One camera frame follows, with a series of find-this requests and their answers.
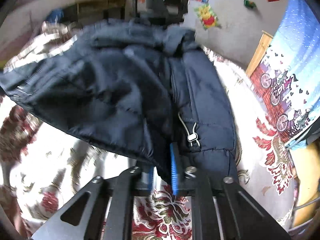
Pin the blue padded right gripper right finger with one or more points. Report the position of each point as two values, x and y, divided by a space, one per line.
177 172

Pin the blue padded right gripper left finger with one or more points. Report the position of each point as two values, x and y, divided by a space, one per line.
147 179

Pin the dark navy padded jacket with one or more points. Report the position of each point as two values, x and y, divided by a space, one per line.
134 89

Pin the floral white red bedspread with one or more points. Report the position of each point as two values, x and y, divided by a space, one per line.
57 186

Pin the Winnie the Pooh poster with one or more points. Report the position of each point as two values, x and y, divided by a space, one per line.
207 16

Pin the blue printed bicycle curtain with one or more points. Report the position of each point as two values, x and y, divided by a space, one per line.
287 77

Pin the light wooden cabinet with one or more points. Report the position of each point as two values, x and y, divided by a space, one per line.
259 53

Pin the black mesh office chair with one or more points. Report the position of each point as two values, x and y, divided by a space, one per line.
162 12

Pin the wooden desk with shelf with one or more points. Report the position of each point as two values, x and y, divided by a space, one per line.
90 9

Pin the green hanging pouch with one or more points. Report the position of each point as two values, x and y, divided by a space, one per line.
249 4

